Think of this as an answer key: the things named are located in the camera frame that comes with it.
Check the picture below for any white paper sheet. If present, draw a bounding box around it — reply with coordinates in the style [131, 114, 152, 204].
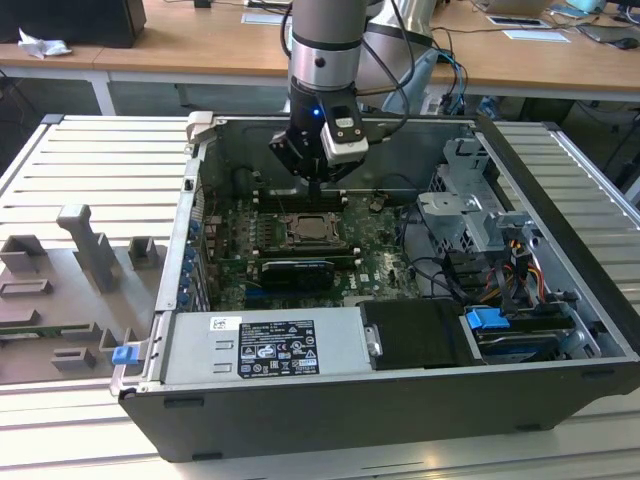
[502, 28, 571, 44]

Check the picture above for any wooden desk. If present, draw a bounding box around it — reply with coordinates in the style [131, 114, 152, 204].
[0, 0, 640, 116]

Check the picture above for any silver power supply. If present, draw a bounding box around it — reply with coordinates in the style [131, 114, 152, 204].
[162, 305, 374, 386]

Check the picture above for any metal socket cover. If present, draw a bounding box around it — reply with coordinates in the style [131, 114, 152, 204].
[285, 212, 346, 246]

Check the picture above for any silver drive cage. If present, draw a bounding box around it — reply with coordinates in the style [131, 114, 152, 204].
[414, 134, 544, 261]

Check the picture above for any crumpled white paper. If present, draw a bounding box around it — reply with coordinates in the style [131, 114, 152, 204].
[17, 27, 72, 59]

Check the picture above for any green motherboard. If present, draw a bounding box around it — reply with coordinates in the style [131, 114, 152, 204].
[199, 197, 426, 309]

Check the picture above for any grey parts rack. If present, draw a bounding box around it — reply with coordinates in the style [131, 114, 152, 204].
[0, 202, 169, 386]

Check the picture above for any grey laptop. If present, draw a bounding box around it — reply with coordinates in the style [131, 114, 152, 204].
[474, 0, 551, 15]

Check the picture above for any black PC case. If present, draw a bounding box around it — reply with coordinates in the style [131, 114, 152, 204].
[118, 112, 640, 464]

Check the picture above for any coloured power wire bundle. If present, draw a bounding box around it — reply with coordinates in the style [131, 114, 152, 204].
[492, 239, 546, 314]

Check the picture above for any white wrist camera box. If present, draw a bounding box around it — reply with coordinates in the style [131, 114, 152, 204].
[321, 103, 370, 166]

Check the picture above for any black RAM slot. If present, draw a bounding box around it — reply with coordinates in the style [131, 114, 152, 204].
[259, 243, 364, 250]
[259, 247, 364, 254]
[255, 188, 352, 195]
[255, 200, 352, 207]
[255, 196, 352, 203]
[259, 255, 364, 262]
[259, 251, 364, 258]
[255, 192, 352, 199]

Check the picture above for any green RAM stick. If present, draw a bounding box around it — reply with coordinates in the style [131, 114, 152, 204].
[0, 324, 94, 337]

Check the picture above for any black plastic shroud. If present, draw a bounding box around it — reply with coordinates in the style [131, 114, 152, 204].
[359, 298, 474, 372]

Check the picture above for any hard disk in blue carrier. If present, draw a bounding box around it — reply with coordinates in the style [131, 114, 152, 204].
[462, 307, 574, 364]

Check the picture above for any silver CPU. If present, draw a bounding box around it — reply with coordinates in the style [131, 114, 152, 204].
[294, 217, 335, 240]

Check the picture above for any blue cable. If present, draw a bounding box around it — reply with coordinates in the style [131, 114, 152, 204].
[439, 47, 471, 115]

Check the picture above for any beige case latch handle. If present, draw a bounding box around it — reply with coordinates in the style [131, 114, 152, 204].
[185, 111, 217, 147]

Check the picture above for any low-profile graphics card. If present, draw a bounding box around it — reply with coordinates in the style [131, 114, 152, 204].
[259, 258, 335, 292]

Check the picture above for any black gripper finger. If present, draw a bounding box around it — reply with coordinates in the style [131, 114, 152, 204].
[315, 160, 359, 201]
[268, 130, 317, 201]

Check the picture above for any black box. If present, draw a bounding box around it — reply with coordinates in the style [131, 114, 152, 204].
[0, 0, 147, 49]

